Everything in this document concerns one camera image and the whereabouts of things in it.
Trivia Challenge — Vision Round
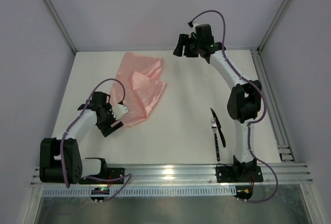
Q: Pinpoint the pink cloth napkin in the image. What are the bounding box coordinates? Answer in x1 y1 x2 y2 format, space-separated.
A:
110 52 167 128

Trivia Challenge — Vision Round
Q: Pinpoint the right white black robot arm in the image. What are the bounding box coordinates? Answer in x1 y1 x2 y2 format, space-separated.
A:
173 21 263 183

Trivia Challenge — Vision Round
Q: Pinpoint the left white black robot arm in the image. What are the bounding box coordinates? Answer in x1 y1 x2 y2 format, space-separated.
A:
39 92 129 186

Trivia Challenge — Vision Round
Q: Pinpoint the left black controller board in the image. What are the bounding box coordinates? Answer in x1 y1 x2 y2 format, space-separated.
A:
90 187 110 203

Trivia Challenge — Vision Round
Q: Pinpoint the black controller board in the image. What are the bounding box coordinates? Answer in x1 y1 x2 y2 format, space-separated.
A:
90 187 110 203
235 185 253 202

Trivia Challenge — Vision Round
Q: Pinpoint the right black controller board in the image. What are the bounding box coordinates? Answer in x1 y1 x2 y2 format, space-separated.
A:
235 185 253 202

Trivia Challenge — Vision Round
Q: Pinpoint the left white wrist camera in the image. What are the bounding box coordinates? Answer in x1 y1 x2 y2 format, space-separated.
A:
112 103 129 120

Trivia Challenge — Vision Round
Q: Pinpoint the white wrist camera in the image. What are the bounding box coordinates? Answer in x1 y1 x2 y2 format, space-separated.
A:
112 103 129 120
188 21 200 33

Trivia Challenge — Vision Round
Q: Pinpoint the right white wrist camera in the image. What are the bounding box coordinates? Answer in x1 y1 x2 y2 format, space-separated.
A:
188 21 200 33

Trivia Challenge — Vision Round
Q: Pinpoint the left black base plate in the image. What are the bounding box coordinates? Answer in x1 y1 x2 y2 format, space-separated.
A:
79 168 125 185

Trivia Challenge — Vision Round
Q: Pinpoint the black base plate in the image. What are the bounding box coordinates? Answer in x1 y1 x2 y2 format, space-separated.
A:
79 168 125 185
215 164 264 183

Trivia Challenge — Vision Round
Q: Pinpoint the black handled fork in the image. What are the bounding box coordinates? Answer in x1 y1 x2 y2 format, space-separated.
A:
211 117 220 162

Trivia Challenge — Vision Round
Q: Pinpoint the black handled knife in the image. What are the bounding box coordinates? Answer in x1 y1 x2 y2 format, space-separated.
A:
210 108 226 147

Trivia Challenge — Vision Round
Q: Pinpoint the slotted grey cable duct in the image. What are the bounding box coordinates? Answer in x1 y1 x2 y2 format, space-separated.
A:
42 185 236 197

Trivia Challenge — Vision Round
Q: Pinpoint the right aluminium corner post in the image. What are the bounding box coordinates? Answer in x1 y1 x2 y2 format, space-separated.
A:
257 0 293 53

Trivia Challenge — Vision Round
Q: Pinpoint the aluminium corner post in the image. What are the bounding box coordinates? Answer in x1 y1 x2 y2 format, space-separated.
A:
42 0 77 55
257 0 293 53

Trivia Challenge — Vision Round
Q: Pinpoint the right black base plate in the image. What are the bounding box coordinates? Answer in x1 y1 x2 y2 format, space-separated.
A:
215 164 264 183

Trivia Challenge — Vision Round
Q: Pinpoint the right aluminium side rail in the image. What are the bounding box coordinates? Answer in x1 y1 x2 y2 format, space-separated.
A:
250 49 297 163

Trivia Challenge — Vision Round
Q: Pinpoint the aluminium front rail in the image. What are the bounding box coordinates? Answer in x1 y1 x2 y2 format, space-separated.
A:
30 163 313 186

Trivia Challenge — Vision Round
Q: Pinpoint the left aluminium corner post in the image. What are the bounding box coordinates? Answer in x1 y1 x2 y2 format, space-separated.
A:
42 0 77 55

